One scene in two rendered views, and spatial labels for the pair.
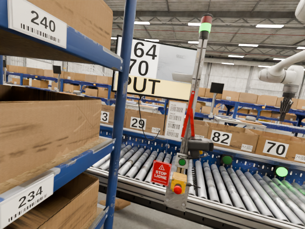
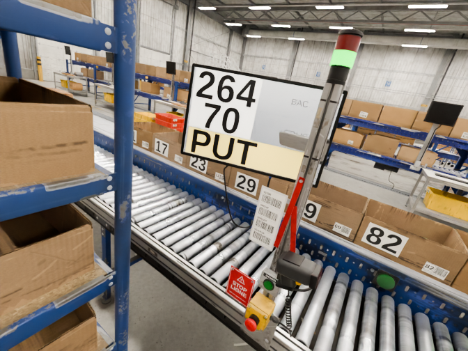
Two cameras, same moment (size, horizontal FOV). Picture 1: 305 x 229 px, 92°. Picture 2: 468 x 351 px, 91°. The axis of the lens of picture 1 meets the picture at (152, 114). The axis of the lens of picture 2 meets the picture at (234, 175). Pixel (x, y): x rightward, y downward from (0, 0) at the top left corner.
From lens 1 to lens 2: 0.31 m
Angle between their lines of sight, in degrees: 21
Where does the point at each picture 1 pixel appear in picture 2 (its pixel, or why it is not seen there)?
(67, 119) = (15, 272)
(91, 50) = (15, 205)
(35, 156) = not seen: outside the picture
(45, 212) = (44, 331)
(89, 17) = (27, 144)
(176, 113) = (270, 207)
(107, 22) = (76, 128)
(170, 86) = (274, 154)
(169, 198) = not seen: hidden behind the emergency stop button
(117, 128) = (118, 260)
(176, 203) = (258, 335)
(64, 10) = not seen: outside the picture
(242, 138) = (428, 252)
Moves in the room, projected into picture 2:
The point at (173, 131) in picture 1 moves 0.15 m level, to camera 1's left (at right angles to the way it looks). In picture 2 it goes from (262, 233) to (219, 218)
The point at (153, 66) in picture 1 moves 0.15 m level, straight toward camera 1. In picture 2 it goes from (247, 118) to (232, 122)
